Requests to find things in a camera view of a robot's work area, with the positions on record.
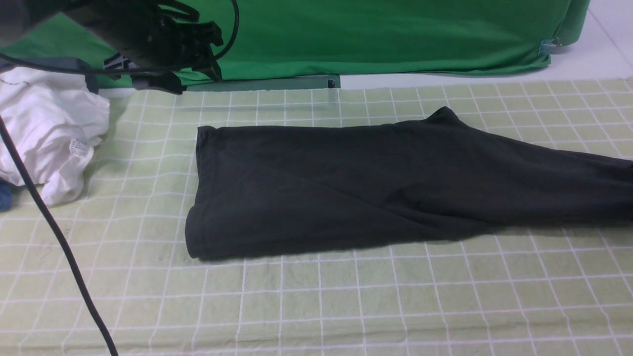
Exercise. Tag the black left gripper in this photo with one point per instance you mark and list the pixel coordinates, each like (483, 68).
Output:
(156, 36)

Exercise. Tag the dark gray long-sleeve top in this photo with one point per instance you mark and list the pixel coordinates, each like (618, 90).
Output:
(267, 191)

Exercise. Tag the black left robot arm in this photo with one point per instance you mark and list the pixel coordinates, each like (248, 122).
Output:
(20, 17)

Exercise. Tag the green backdrop cloth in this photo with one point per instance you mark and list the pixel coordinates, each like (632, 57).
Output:
(291, 38)

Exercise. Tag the dark green base bar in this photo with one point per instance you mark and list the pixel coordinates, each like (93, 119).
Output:
(305, 82)

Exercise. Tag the white crumpled garment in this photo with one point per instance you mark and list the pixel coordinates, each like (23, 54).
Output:
(55, 123)

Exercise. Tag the dark gray garment under white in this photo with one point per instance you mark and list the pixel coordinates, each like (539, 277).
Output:
(74, 66)

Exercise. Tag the blue cloth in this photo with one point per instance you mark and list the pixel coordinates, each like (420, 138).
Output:
(6, 196)

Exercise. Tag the teal binder clip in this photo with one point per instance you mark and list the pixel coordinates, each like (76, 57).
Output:
(549, 47)

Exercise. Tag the light green checkered mat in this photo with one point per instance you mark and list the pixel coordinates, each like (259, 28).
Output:
(561, 292)

